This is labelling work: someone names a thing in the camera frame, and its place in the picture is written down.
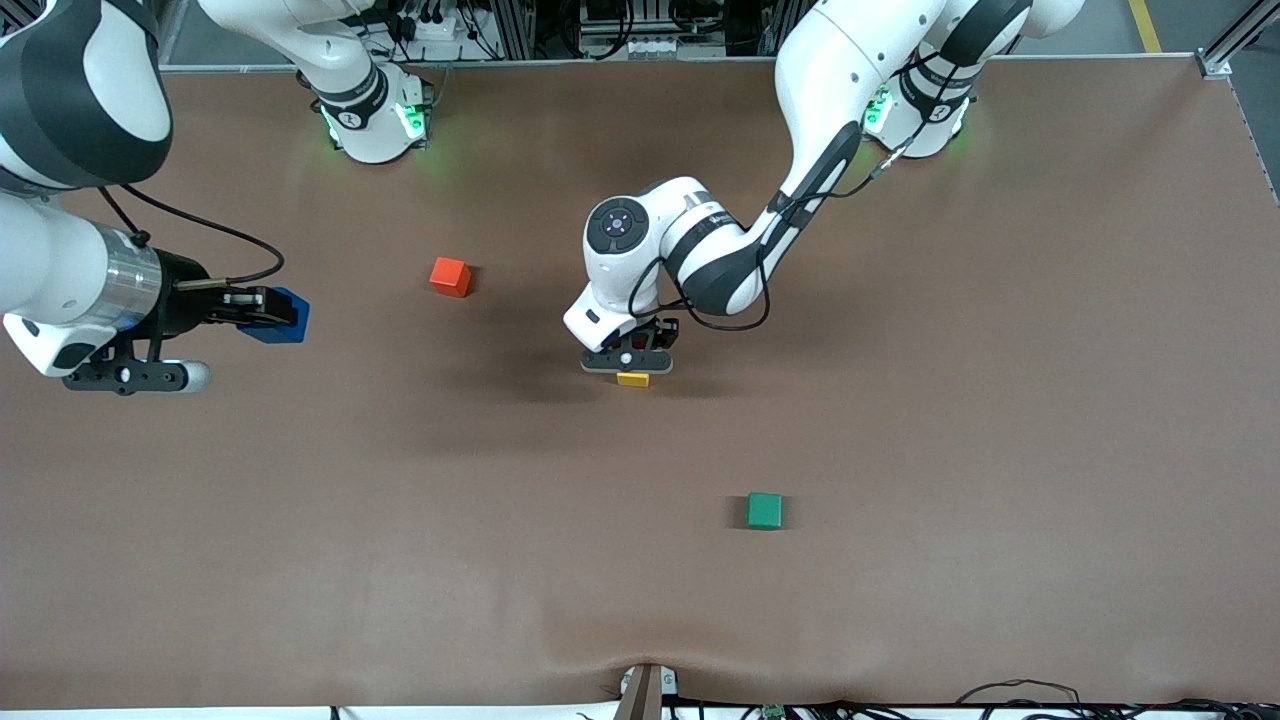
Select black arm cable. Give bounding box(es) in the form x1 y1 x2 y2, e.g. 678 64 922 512
100 185 286 289
655 140 901 333

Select aluminium frame profile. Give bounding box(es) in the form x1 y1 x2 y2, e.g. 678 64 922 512
488 0 536 61
757 0 793 57
1195 0 1280 81

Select brown table cover sheet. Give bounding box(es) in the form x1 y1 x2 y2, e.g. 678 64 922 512
0 55 1280 711

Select orange wooden block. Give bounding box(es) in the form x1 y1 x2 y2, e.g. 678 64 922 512
429 257 473 299

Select white power strip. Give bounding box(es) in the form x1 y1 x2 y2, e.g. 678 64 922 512
395 12 463 43

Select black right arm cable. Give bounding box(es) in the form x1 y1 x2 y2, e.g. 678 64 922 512
100 185 286 289

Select blue wooden block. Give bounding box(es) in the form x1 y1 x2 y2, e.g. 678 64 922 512
238 286 312 346

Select black floor cables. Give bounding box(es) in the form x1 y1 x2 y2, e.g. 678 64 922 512
955 680 1280 720

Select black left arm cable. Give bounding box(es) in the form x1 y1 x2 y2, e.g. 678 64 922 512
655 140 901 333

